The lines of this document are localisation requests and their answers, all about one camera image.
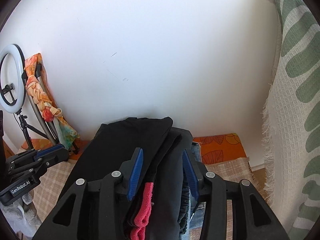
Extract black pants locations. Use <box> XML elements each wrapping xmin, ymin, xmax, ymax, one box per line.
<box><xmin>64</xmin><ymin>117</ymin><xmax>193</xmax><ymax>239</ymax></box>

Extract folded silver tripod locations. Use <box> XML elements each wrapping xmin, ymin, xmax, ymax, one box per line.
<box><xmin>22</xmin><ymin>61</ymin><xmax>79</xmax><ymax>154</ymax></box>

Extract white ring light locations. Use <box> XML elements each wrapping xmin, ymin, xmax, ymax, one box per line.
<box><xmin>1</xmin><ymin>44</ymin><xmax>26</xmax><ymax>114</ymax></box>

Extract left hand white glove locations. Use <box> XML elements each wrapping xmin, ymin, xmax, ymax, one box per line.
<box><xmin>1</xmin><ymin>190</ymin><xmax>42</xmax><ymax>238</ymax></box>

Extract black mini tripod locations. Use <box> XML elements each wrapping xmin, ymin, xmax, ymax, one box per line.
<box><xmin>14</xmin><ymin>112</ymin><xmax>59</xmax><ymax>150</ymax></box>

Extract plaid beige bed blanket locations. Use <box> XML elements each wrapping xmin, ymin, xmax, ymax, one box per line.
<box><xmin>33</xmin><ymin>158</ymin><xmax>263</xmax><ymax>239</ymax></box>

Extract green striped white pillow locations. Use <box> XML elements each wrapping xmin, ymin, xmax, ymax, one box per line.
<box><xmin>263</xmin><ymin>0</ymin><xmax>319</xmax><ymax>239</ymax></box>

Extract folded dark clothes stack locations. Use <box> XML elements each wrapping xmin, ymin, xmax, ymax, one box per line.
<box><xmin>130</xmin><ymin>142</ymin><xmax>201</xmax><ymax>239</ymax></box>

